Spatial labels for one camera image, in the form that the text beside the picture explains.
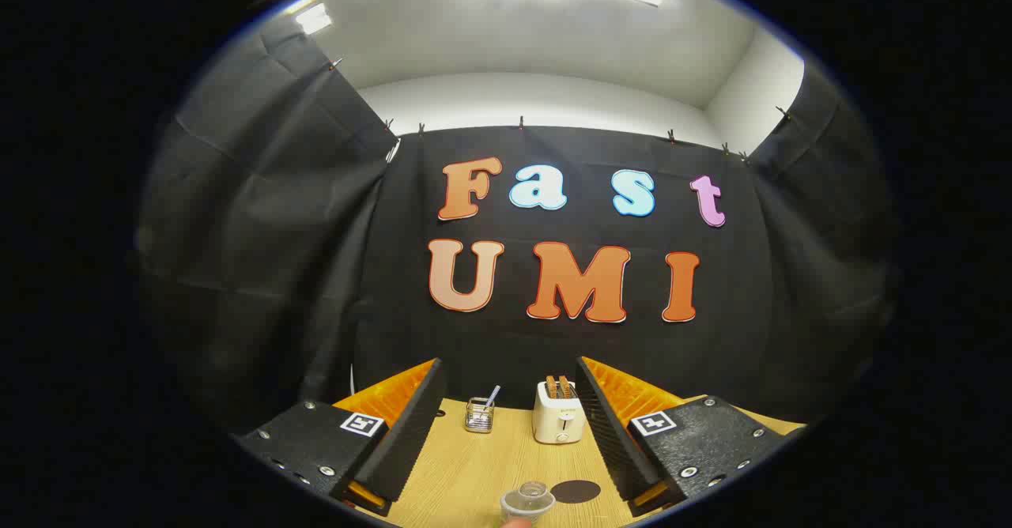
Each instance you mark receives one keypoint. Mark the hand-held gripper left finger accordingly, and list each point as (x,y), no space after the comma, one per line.
(403,441)

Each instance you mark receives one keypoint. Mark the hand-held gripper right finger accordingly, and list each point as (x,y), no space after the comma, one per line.
(613,441)

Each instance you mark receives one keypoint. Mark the dark brown round coaster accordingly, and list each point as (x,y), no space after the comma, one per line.
(575,491)

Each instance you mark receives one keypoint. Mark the clear juice bottle white label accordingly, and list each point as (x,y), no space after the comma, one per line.
(528,500)

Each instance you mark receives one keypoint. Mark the white toaster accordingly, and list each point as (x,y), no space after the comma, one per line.
(557,421)

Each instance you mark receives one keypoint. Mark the wooden table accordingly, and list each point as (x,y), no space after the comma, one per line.
(474,473)

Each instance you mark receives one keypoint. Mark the striped straw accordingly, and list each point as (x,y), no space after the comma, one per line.
(492,396)

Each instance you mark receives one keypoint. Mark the small ceiling light panel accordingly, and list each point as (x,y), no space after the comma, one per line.
(314,18)

